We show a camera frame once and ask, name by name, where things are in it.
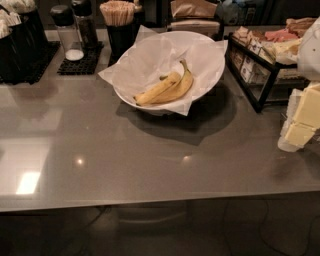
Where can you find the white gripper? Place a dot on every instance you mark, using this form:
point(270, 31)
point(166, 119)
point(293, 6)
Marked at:
point(310, 56)

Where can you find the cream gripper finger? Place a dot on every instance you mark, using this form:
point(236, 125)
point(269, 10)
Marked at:
point(294, 137)

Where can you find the yellow banana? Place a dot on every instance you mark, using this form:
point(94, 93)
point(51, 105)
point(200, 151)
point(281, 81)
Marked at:
point(165, 83)
point(177, 90)

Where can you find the white bowl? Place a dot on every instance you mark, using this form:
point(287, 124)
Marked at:
point(206, 71)

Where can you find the black cup of stir sticks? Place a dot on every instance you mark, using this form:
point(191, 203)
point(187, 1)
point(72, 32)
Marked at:
point(119, 16)

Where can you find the black rubber mat small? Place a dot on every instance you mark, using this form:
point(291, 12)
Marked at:
point(85, 66)

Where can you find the pepper shaker black cap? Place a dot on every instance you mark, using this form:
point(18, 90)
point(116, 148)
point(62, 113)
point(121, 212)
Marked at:
point(83, 14)

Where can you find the salt shaker black cap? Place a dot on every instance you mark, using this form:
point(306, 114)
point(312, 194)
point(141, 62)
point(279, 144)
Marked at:
point(62, 16)

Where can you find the black rubber mat large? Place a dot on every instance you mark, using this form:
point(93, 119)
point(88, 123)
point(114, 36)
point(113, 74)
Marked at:
point(37, 67)

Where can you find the black container of packets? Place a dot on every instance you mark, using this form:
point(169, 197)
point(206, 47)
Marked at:
point(22, 38)

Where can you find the black wire condiment rack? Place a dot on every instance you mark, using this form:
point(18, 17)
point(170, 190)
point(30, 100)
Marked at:
point(264, 63)

